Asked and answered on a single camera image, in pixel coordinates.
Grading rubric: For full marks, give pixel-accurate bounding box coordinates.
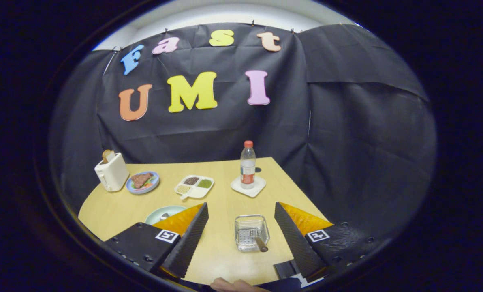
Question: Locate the clear bottle with red cap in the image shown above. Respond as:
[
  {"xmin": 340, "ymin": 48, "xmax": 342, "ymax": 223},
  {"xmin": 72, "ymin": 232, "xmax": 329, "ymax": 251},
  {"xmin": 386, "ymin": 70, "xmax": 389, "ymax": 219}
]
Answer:
[{"xmin": 240, "ymin": 140, "xmax": 256, "ymax": 190}]

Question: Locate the pale green plate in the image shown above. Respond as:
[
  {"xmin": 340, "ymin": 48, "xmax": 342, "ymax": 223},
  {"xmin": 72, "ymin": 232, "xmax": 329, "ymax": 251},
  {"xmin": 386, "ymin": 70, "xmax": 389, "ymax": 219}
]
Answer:
[{"xmin": 145, "ymin": 205, "xmax": 187, "ymax": 225}]

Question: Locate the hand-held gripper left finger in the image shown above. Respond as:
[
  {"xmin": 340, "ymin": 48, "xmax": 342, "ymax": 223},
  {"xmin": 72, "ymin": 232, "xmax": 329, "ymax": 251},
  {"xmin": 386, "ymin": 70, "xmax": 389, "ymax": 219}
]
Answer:
[{"xmin": 104, "ymin": 202, "xmax": 209, "ymax": 280}]

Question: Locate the metal fork with wooden handle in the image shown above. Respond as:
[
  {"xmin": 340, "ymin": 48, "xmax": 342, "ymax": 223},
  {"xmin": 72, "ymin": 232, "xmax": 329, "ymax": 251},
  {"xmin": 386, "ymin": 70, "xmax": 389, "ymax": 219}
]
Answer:
[{"xmin": 250, "ymin": 229, "xmax": 269, "ymax": 253}]

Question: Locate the white square coaster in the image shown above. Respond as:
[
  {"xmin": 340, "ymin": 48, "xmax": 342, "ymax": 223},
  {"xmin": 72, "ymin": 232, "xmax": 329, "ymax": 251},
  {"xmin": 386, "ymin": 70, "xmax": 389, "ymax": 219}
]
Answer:
[{"xmin": 231, "ymin": 175, "xmax": 267, "ymax": 198}]

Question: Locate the blue rimmed plate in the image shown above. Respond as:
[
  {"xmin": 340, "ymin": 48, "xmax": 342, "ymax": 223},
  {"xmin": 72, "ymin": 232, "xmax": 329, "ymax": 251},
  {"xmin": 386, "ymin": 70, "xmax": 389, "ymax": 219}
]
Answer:
[{"xmin": 126, "ymin": 171, "xmax": 160, "ymax": 195}]

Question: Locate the brown meat slice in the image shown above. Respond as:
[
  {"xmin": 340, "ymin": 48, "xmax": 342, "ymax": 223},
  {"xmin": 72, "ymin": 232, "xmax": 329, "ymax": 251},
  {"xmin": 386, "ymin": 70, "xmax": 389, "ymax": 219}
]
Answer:
[{"xmin": 131, "ymin": 172, "xmax": 154, "ymax": 189}]

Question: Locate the white divided dish with grains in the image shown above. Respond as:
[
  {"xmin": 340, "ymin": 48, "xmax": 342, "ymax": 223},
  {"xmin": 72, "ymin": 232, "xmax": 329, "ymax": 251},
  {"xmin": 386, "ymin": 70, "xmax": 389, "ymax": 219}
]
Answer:
[{"xmin": 174, "ymin": 175, "xmax": 215, "ymax": 201}]

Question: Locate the clear square basket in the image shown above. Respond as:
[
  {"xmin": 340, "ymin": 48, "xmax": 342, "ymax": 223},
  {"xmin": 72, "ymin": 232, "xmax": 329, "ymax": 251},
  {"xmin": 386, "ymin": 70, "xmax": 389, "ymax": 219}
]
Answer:
[{"xmin": 235, "ymin": 215, "xmax": 270, "ymax": 253}]

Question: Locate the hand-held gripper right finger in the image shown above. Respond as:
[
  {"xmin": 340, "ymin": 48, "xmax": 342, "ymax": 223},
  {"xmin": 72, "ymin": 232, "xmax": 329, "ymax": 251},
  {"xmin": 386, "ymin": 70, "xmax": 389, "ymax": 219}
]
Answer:
[{"xmin": 274, "ymin": 202, "xmax": 388, "ymax": 282}]

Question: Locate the white toaster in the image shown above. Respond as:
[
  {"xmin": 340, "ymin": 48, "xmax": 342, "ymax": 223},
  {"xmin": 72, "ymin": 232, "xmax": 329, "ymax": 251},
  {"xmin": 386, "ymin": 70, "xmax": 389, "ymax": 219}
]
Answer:
[{"xmin": 94, "ymin": 152, "xmax": 130, "ymax": 192}]

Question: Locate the white chair with black armrest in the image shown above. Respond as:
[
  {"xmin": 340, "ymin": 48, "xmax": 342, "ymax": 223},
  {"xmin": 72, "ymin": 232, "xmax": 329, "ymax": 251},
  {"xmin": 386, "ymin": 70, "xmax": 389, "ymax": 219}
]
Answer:
[{"xmin": 273, "ymin": 260, "xmax": 324, "ymax": 289}]

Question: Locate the black backdrop cloth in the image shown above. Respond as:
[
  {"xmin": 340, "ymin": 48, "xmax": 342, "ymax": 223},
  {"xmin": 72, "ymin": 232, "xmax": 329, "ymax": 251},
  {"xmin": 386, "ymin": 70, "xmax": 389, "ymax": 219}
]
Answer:
[{"xmin": 49, "ymin": 22, "xmax": 436, "ymax": 244}]

